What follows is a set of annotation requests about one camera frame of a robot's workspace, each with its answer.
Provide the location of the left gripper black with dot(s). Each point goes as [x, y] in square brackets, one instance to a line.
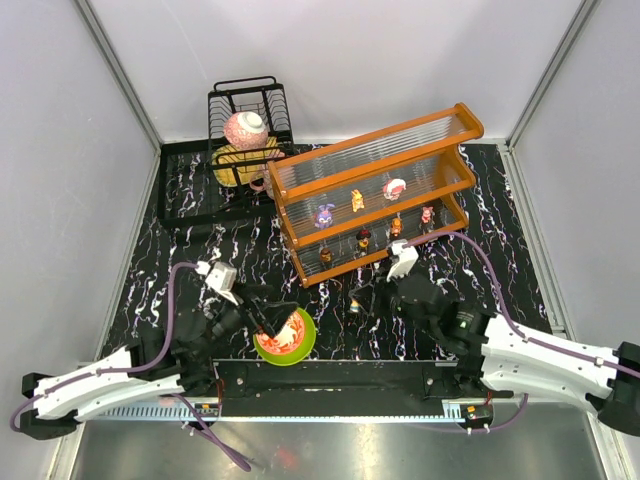
[248, 304]

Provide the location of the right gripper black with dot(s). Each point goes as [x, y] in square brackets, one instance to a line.
[388, 293]

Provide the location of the pink patterned bowl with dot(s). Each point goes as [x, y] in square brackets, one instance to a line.
[246, 131]

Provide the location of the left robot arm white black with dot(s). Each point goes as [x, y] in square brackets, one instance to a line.
[174, 359]

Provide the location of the black marble pattern mat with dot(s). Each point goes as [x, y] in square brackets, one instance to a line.
[478, 256]

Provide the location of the pink flamingo toy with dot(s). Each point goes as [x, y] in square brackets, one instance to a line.
[393, 189]

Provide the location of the brown haired boy toy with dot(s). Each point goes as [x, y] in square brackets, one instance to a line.
[354, 307]

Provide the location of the black wire dish rack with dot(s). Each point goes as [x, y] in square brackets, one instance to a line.
[212, 181]

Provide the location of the black haired figure toy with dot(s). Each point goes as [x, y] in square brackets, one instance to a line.
[363, 238]

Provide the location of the pink pig toy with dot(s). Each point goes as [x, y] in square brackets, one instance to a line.
[427, 215]

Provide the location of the orange figure toy on shelf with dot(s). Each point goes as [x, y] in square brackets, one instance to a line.
[396, 227]

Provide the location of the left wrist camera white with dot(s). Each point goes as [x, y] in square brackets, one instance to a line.
[220, 277]

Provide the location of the pink mug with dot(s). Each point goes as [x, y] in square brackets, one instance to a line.
[261, 182]

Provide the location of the small orange figure toy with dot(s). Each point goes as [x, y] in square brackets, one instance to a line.
[357, 200]

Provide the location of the yellow patterned bowl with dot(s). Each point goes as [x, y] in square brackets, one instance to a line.
[233, 166]

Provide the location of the green bowl red pattern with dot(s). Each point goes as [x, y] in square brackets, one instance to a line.
[292, 345]

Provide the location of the purple bunny toy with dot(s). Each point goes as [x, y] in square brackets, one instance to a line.
[324, 216]

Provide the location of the brown figure toy on shelf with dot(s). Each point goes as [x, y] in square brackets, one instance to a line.
[326, 255]

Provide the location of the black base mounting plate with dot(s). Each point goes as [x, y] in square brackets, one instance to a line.
[333, 389]

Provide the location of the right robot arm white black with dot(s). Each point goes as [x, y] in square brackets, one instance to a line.
[504, 356]

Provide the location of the orange clear display shelf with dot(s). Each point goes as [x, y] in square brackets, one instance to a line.
[424, 152]

